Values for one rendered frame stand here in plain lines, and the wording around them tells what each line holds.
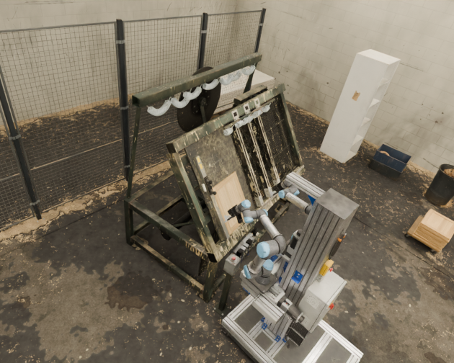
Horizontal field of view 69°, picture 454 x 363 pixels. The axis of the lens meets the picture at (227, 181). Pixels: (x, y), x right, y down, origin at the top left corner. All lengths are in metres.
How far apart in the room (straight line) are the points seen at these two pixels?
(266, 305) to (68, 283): 2.38
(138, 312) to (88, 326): 0.52
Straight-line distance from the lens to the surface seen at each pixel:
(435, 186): 7.05
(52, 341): 4.07
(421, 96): 7.77
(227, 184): 3.56
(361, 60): 6.52
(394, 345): 4.66
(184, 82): 3.49
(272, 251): 2.56
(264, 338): 3.81
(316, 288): 3.01
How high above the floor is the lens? 3.54
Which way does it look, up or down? 38 degrees down
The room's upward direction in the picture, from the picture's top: 11 degrees clockwise
